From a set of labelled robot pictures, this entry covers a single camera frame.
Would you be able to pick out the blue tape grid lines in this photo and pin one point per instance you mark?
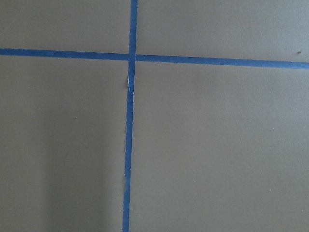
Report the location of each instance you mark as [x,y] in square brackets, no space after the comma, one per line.
[154,115]

